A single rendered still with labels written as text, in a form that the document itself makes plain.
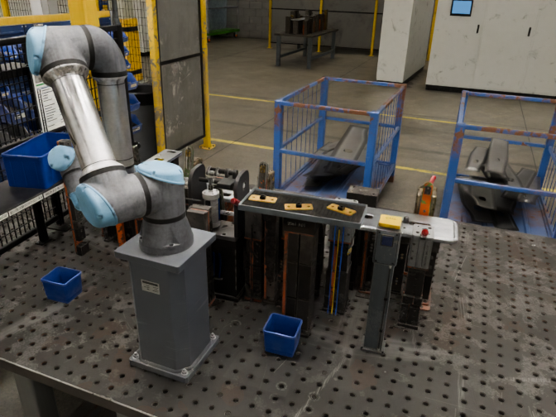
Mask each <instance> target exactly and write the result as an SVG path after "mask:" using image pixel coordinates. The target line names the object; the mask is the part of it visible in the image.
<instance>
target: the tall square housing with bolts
mask: <svg viewBox="0 0 556 417"><path fill-rule="evenodd" d="M336 200H341V201H347V202H353V203H358V201H357V200H353V199H342V198H336ZM355 232H356V231H355V228H345V227H339V226H334V225H329V235H328V240H329V241H330V246H329V257H328V268H327V270H326V281H325V291H324V302H323V305H324V306H323V308H322V309H319V310H322V311H321V313H323V312H324V313H327V314H329V315H337V316H339V315H345V314H344V313H345V312H347V311H345V310H346V309H348V306H349V305H350V304H349V302H350V301H351V300H350V299H349V297H348V290H349V281H350V274H351V265H352V261H351V254H350V256H349V255H348V254H347V253H348V249H349V247H350V246H351V245H352V239H353V237H354V235H355Z"/></svg>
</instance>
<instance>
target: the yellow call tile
mask: <svg viewBox="0 0 556 417"><path fill-rule="evenodd" d="M401 220H402V218H401V217H396V216H390V215H385V214H382V215H381V218H380V221H379V226H381V227H386V228H396V229H400V225H401Z"/></svg>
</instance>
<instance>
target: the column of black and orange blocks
mask: <svg viewBox="0 0 556 417"><path fill-rule="evenodd" d="M56 144H57V146H70V147H72V144H71V140H70V139H60V140H58V141H57V142H56ZM63 182H64V181H63ZM64 187H65V196H66V200H67V205H68V210H69V219H70V224H71V228H72V233H73V239H74V247H75V251H76V254H77V255H79V256H83V255H84V254H86V253H87V252H89V243H88V242H83V239H85V238H86V236H85V231H84V220H83V219H81V218H82V217H83V213H82V211H79V210H77V209H76V208H75V207H74V204H73V202H72V200H71V199H70V195H69V193H68V190H67V189H66V186H65V182H64Z"/></svg>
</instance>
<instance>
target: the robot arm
mask: <svg viewBox="0 0 556 417"><path fill-rule="evenodd" d="M26 55H27V61H28V65H29V69H30V71H31V73H32V74H33V75H36V76H39V75H40V76H41V79H42V81H43V83H44V84H45V85H47V86H49V87H51V88H52V90H53V93H54V95H55V99H56V102H57V103H58V106H59V109H60V112H61V115H62V118H63V119H64V122H65V126H66V128H67V131H68V133H69V137H70V140H71V142H72V145H73V147H74V148H73V147H70V146H55V147H54V148H52V149H51V150H50V152H49V155H48V163H49V166H50V167H51V168H52V169H54V170H56V171H59V172H60V174H61V177H62V179H63V181H64V182H65V186H66V189H67V190H68V193H69V198H70V199H71V200H72V202H73V204H74V207H75V208H76V209H77V210H79V211H82V213H83V215H84V216H85V217H86V219H87V220H88V221H89V223H91V224H92V225H93V226H95V227H96V228H105V227H108V226H115V225H117V224H119V223H124V222H127V221H130V220H133V219H136V218H141V217H143V220H142V224H141V230H140V233H139V237H138V241H139V247H140V248H141V249H142V250H143V251H144V252H146V253H149V254H152V255H157V256H168V255H174V254H177V253H180V252H183V251H185V250H187V249H189V248H190V247H191V246H192V245H193V243H194V233H193V230H192V229H191V226H190V225H189V221H188V219H187V217H186V210H185V181H184V176H183V171H182V169H181V168H180V167H179V166H177V165H176V164H173V163H170V162H165V161H145V162H142V163H141V164H139V165H134V160H133V153H132V139H131V132H130V125H129V117H128V110H127V96H126V90H125V82H124V79H125V78H126V77H127V66H126V62H125V60H124V57H123V54H122V52H121V50H120V48H119V47H118V45H117V43H116V42H115V40H114V39H113V38H112V37H111V36H110V35H109V34H108V33H107V32H106V31H104V30H102V29H101V28H99V27H96V26H92V25H72V26H46V25H44V26H35V27H32V28H30V29H29V30H28V32H27V34H26ZM89 70H91V75H92V78H93V79H95V80H96V82H97V88H98V99H99V105H100V111H101V117H102V121H101V119H100V116H99V114H98V110H97V108H96V106H95V103H94V100H93V97H92V94H91V93H90V90H89V86H88V84H87V81H86V78H87V77H88V75H89Z"/></svg>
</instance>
